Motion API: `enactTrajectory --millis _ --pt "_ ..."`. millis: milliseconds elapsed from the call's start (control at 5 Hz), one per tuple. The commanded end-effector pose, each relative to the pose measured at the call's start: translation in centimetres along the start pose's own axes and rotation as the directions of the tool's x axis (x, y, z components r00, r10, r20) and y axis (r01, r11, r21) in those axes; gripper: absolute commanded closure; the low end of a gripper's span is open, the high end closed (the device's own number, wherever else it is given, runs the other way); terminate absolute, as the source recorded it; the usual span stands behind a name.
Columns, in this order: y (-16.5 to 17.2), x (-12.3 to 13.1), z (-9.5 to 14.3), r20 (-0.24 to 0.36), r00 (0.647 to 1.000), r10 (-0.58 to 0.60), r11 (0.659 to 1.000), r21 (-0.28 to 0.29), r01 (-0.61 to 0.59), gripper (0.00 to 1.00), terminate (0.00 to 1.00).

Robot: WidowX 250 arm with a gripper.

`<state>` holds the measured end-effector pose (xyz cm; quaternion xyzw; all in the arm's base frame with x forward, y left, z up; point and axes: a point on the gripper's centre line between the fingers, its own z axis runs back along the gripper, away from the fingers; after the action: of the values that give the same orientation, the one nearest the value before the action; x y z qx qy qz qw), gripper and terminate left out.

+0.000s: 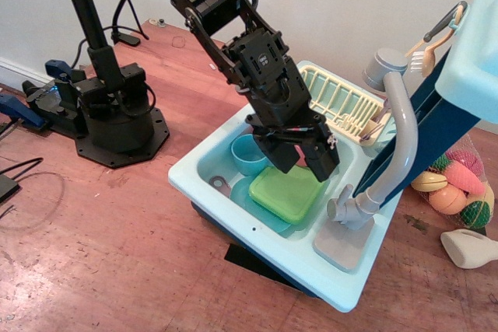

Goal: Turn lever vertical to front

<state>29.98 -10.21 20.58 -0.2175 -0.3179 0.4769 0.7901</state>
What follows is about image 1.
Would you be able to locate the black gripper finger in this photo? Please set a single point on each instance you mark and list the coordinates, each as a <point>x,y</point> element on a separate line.
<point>321,152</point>
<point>281,155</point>

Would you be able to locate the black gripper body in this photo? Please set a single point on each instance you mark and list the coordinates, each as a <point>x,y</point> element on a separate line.
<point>275,89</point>

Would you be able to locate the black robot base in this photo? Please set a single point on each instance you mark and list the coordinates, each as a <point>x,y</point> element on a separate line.
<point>122,128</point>

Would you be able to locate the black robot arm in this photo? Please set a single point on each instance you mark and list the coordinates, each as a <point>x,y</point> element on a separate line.
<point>215,23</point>

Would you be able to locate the grey faucet lever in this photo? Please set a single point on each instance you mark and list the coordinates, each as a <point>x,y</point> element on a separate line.
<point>336,207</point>

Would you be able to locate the teal toy cup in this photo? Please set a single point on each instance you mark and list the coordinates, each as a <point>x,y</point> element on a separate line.
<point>247,156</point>

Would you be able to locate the green square plate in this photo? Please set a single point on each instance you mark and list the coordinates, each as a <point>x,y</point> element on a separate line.
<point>290,195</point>

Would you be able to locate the cream dish rack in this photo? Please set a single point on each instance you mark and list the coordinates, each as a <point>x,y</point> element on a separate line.
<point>349,110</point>

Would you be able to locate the teal round plate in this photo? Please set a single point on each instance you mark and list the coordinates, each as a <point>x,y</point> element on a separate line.
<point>240,195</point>

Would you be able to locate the light blue toy sink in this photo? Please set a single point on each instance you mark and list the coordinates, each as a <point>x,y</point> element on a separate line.
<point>290,253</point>

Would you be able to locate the grey toy faucet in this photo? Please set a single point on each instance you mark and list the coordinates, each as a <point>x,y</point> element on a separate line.
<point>342,243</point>

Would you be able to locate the grey sink drain plug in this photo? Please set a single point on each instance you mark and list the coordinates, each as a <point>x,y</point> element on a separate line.
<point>220,184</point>

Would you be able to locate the net bag of toy fruit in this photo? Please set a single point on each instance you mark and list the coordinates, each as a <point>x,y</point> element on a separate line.
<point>455,185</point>

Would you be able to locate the blue toy shelf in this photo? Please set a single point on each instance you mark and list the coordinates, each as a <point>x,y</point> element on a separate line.
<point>461,91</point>

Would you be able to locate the beige toy bottle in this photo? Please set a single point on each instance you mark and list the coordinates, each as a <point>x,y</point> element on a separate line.
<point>468,249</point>

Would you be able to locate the blue table clamp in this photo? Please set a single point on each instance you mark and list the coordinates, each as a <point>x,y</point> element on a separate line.
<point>54,105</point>

